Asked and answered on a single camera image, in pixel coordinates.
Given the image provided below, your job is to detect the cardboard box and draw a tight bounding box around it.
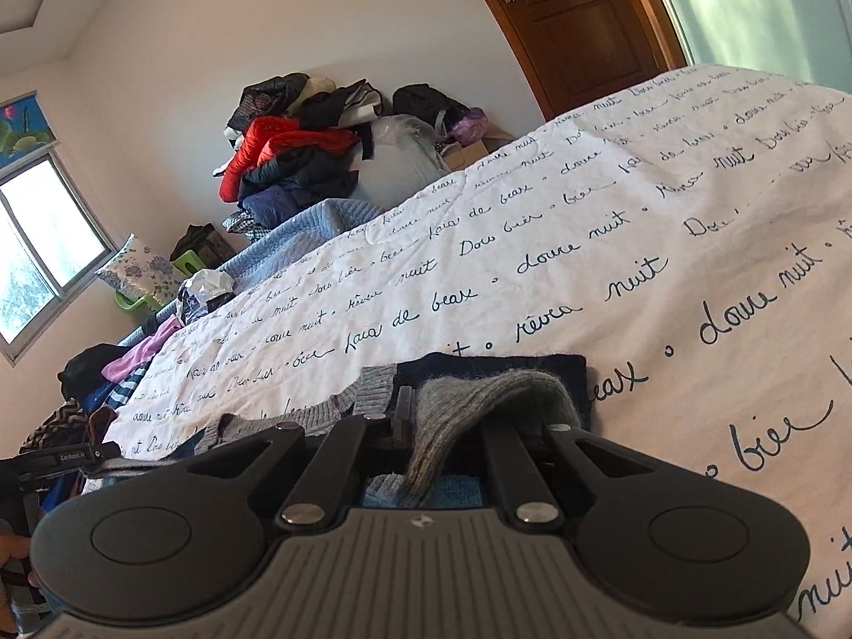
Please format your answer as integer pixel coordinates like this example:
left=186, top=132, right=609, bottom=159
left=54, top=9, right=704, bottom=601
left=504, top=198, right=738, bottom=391
left=439, top=132, right=518, bottom=175

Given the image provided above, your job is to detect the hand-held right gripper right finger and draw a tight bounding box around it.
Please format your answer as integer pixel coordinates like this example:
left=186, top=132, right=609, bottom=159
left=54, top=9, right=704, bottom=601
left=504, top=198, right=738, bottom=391
left=479, top=411, right=659, bottom=531

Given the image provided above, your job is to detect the red puffer jacket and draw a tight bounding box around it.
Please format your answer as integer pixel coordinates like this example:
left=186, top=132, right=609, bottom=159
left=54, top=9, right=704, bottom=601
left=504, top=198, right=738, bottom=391
left=217, top=116, right=361, bottom=204

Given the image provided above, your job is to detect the purple garment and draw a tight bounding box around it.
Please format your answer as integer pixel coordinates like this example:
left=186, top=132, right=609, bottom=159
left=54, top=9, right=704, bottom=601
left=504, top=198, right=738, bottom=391
left=102, top=317, right=185, bottom=382

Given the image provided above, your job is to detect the navy jacket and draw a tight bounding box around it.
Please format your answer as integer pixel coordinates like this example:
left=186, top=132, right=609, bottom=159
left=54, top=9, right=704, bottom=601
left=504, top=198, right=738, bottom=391
left=238, top=185, right=322, bottom=228

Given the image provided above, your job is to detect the black bag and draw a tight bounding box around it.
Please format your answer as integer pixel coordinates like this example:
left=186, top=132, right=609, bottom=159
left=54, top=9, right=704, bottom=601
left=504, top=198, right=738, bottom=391
left=169, top=224, right=235, bottom=268

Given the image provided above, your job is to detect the white script printed blanket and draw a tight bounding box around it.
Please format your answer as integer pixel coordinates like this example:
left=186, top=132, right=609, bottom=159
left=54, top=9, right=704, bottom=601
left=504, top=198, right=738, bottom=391
left=103, top=63, right=852, bottom=639

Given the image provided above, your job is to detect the wall poster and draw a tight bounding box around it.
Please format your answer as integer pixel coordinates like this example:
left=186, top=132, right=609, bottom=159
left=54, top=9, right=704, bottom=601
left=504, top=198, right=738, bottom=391
left=0, top=91, right=60, bottom=168

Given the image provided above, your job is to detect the person's left hand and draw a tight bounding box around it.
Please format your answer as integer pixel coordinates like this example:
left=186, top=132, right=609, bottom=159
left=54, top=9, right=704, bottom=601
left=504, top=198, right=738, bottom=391
left=0, top=534, right=33, bottom=591

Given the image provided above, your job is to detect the grey and navy sweater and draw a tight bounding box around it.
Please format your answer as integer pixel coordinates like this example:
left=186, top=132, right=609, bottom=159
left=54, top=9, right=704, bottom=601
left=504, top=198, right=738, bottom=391
left=166, top=351, right=592, bottom=511

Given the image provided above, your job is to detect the clear plastic bag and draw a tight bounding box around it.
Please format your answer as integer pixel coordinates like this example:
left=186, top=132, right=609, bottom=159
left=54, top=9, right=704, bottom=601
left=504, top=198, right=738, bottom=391
left=349, top=113, right=455, bottom=205

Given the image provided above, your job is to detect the sliding window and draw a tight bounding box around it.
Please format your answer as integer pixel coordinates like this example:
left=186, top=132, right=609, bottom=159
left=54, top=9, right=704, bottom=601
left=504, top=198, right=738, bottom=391
left=0, top=150, right=121, bottom=368

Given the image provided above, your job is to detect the floral pillow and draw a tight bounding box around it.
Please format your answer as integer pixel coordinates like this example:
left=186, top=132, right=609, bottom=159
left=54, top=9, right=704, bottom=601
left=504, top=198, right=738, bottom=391
left=96, top=233, right=185, bottom=301

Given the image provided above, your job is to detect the brown garment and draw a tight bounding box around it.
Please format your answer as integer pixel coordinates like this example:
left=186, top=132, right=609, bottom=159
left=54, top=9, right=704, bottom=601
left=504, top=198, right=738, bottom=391
left=85, top=406, right=121, bottom=444

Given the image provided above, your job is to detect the black puffer jacket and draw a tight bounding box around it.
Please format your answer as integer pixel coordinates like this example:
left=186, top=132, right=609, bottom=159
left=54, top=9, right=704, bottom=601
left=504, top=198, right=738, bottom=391
left=226, top=72, right=312, bottom=135

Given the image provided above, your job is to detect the purple plastic bag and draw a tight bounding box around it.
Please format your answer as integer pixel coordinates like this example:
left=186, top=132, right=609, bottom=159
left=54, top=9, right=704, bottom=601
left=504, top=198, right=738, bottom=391
left=444, top=108, right=488, bottom=146

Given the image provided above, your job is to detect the white plastic bag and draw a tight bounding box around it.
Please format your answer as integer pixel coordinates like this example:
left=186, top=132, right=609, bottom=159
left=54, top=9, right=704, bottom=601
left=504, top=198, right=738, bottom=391
left=176, top=267, right=239, bottom=321

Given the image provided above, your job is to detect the wooden door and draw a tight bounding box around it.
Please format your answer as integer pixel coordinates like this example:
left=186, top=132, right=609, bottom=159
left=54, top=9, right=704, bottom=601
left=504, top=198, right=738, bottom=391
left=451, top=0, right=688, bottom=122

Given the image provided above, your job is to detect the green plastic stool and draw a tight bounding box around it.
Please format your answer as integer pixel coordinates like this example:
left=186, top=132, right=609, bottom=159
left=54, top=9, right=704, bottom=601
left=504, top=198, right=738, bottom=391
left=113, top=249, right=231, bottom=314

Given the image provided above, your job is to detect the black grey striped garment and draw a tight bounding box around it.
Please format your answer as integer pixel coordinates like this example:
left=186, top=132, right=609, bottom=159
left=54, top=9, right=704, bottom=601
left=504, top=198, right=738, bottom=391
left=19, top=401, right=91, bottom=455

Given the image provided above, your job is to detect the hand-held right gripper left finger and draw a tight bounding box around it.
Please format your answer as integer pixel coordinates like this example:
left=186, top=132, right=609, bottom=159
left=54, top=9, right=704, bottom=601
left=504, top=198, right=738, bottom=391
left=198, top=386, right=417, bottom=534

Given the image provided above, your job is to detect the blue quilted blanket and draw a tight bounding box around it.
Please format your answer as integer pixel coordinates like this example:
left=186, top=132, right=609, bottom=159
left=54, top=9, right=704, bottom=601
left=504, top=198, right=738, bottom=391
left=123, top=198, right=405, bottom=348

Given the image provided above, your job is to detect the blue white striped garment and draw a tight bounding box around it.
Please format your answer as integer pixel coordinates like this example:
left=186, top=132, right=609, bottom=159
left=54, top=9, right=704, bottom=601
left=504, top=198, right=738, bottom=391
left=108, top=365, right=149, bottom=408

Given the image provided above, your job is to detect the black coat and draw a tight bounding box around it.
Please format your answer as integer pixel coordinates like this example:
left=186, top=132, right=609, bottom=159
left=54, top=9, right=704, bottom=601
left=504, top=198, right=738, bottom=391
left=390, top=83, right=471, bottom=129

